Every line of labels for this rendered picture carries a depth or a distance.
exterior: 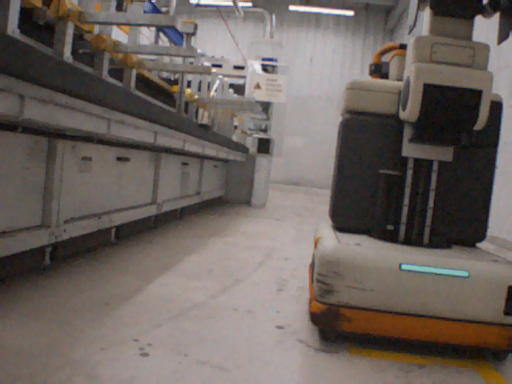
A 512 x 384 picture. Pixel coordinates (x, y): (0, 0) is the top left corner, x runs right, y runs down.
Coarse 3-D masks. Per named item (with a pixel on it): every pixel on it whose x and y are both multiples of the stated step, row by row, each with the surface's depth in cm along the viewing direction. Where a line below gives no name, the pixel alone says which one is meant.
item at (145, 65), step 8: (112, 64) 173; (120, 64) 173; (144, 64) 172; (152, 64) 172; (160, 64) 171; (168, 64) 171; (176, 64) 171; (184, 64) 170; (192, 64) 170; (184, 72) 172; (192, 72) 171; (200, 72) 170; (208, 72) 170
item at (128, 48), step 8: (80, 40) 148; (80, 48) 148; (88, 48) 148; (120, 48) 147; (128, 48) 147; (136, 48) 146; (144, 48) 146; (152, 48) 146; (160, 48) 146; (168, 48) 145; (176, 48) 145; (184, 48) 145; (192, 48) 145; (176, 56) 147; (184, 56) 146; (192, 56) 145
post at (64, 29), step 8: (72, 0) 119; (64, 24) 118; (72, 24) 121; (56, 32) 119; (64, 32) 118; (72, 32) 121; (56, 40) 119; (64, 40) 119; (56, 48) 119; (64, 48) 119
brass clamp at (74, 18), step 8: (56, 0) 116; (64, 0) 115; (56, 8) 116; (64, 8) 115; (72, 8) 118; (80, 8) 122; (56, 16) 116; (64, 16) 117; (72, 16) 119; (80, 24) 124
